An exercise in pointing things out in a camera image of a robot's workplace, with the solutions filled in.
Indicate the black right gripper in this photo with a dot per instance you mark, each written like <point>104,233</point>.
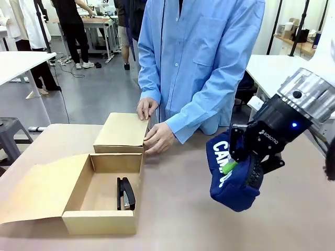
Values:
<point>274,130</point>

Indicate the navy zippered pencil case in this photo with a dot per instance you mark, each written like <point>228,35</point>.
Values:
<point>230,188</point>

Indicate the black stapler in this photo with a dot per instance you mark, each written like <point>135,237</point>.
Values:
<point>127,193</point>

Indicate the small cardboard box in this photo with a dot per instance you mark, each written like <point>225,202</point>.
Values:
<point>120,133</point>

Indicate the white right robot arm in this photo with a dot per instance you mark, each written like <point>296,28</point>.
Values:
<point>308,89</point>

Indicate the person's right forearm blue sleeve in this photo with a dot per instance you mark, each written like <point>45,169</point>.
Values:
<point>150,75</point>

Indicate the person's left forearm blue sleeve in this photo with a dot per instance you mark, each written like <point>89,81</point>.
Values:
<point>199,112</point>

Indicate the large open cardboard box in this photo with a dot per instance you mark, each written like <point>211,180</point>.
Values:
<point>104,188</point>

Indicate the person's left hand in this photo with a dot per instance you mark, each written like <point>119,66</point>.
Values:
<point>159,138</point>

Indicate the person's right hand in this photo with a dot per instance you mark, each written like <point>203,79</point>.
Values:
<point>146,108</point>

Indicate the black office chair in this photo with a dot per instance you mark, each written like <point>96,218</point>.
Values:
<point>244,86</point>

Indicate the wooden shelf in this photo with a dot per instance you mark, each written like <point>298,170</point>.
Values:
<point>295,43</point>

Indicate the person in blue lab coat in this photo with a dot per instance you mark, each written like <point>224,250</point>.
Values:
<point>193,52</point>

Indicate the black container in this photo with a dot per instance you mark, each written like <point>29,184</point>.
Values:
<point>303,36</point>

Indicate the dark blue bottle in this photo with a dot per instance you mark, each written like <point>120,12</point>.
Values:
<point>317,40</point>

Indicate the thin black stand pole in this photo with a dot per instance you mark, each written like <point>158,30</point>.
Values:
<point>274,26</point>

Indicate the black light stand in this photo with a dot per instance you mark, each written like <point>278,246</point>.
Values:
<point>301,23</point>

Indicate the grey workbench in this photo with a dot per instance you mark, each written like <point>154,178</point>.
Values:
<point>102,31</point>

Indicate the white power strip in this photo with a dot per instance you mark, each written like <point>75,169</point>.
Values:
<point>62,61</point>

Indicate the white roll on floor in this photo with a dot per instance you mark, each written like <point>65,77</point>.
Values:
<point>36,128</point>

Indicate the person in black clothes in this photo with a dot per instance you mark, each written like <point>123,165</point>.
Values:
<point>73,28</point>

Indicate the grey metal stool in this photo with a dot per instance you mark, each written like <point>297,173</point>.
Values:
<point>11,130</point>

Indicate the black tripod pole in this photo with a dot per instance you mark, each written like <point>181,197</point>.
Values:
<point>43,28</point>

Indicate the white table with white leg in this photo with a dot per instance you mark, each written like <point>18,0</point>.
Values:
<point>15,64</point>

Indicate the person in white coat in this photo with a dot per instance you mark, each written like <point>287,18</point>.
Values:
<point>28,23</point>

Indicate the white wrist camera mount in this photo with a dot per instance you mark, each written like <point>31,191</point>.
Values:
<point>255,103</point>

